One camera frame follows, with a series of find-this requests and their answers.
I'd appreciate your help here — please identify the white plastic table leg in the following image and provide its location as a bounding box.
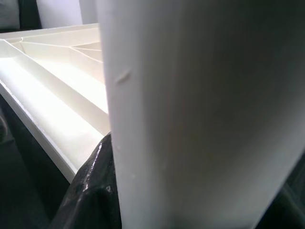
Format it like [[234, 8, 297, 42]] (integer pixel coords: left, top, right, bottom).
[[95, 0, 305, 229]]

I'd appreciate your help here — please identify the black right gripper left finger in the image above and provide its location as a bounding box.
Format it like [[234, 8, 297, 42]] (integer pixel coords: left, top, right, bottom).
[[49, 133, 124, 229]]

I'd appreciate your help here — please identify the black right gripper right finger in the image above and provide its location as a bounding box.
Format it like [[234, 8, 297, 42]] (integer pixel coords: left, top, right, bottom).
[[254, 181, 305, 229]]

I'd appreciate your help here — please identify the white plastic table top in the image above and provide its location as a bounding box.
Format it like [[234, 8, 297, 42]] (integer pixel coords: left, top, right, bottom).
[[0, 22, 112, 185]]

